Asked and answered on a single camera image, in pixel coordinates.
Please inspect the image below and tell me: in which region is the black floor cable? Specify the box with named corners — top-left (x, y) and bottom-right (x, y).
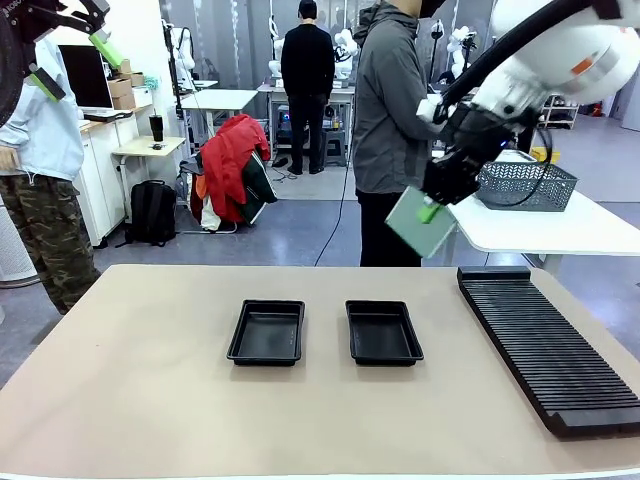
top-left (312, 124), bottom-right (354, 268)

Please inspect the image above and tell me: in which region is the green circuit board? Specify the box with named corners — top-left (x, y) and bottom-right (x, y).
top-left (384, 185), bottom-right (458, 260)

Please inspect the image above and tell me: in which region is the red jacket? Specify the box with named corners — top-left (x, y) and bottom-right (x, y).
top-left (199, 113), bottom-right (272, 225)

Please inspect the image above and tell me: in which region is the white cabinet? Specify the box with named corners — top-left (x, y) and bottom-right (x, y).
top-left (79, 107), bottom-right (142, 247)

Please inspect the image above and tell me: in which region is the grey step stool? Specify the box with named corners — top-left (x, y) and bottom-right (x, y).
top-left (319, 130), bottom-right (349, 168)

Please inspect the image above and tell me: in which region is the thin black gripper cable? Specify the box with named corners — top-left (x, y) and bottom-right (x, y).
top-left (485, 124), bottom-right (555, 207)

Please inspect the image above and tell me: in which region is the black slotted board rack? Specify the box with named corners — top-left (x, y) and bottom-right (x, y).
top-left (456, 266), bottom-right (640, 440)

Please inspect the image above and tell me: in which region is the white background table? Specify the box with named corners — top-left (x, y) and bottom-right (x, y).
top-left (179, 88), bottom-right (260, 139)

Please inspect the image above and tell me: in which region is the black monitor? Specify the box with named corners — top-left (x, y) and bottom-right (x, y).
top-left (58, 44), bottom-right (116, 111)

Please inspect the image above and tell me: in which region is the small beige table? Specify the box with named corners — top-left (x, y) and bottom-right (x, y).
top-left (110, 135), bottom-right (187, 202)

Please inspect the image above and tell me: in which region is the person in pale blue jacket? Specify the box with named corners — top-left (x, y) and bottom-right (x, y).
top-left (0, 37), bottom-right (102, 316)

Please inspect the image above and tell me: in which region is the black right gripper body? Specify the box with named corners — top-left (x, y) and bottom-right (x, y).
top-left (422, 147), bottom-right (485, 207)

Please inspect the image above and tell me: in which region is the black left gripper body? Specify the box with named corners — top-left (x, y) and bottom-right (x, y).
top-left (0, 0), bottom-right (55, 62)

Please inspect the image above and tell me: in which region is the black tripod stand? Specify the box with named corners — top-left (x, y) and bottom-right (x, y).
top-left (452, 37), bottom-right (475, 84)

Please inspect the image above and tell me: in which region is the black backpack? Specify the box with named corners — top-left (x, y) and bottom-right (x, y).
top-left (116, 179), bottom-right (179, 249)

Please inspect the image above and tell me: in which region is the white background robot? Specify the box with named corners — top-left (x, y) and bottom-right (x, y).
top-left (268, 14), bottom-right (287, 80)
top-left (446, 25), bottom-right (475, 77)
top-left (168, 24), bottom-right (197, 87)
top-left (333, 28), bottom-right (359, 81)

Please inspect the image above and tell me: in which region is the white air purifier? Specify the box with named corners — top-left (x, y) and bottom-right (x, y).
top-left (0, 197), bottom-right (41, 288)

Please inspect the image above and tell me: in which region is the black ESD tray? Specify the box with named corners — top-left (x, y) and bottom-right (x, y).
top-left (345, 299), bottom-right (425, 368)
top-left (226, 299), bottom-right (306, 368)

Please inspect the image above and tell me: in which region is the grey mesh basket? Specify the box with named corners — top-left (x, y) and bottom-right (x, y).
top-left (474, 160), bottom-right (580, 212)

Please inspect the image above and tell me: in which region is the dark green garment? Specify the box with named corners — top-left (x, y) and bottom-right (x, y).
top-left (242, 149), bottom-right (279, 226)

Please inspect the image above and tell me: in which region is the white side table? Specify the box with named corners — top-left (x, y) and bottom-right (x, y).
top-left (438, 149), bottom-right (640, 274)

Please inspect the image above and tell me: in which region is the black pole stand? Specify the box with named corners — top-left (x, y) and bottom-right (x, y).
top-left (161, 19), bottom-right (187, 122)

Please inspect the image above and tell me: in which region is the wooden shelf unit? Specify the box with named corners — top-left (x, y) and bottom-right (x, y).
top-left (539, 93), bottom-right (582, 131)

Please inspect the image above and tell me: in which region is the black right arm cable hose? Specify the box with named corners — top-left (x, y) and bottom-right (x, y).
top-left (432, 0), bottom-right (621, 125)

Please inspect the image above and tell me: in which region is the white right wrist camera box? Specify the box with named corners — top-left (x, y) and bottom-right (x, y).
top-left (415, 97), bottom-right (445, 122)

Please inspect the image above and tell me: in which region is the person in black clothes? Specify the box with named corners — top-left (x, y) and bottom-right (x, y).
top-left (280, 0), bottom-right (336, 176)

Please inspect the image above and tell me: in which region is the person in grey jacket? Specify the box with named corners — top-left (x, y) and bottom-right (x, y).
top-left (352, 0), bottom-right (452, 268)

